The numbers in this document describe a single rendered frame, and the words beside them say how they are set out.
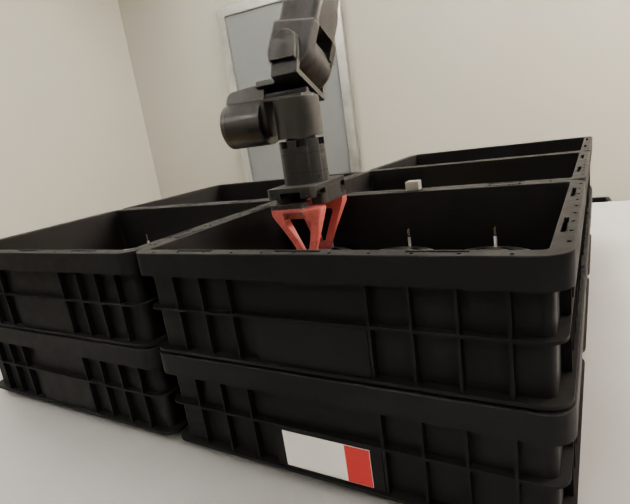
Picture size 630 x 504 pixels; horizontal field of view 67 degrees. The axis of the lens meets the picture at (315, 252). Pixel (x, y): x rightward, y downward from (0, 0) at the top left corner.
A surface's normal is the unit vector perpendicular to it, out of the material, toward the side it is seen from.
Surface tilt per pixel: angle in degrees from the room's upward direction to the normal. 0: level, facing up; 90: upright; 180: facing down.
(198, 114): 90
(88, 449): 0
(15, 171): 90
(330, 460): 90
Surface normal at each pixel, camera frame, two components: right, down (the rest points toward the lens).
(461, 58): -0.41, 0.28
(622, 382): -0.14, -0.96
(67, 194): 0.90, -0.03
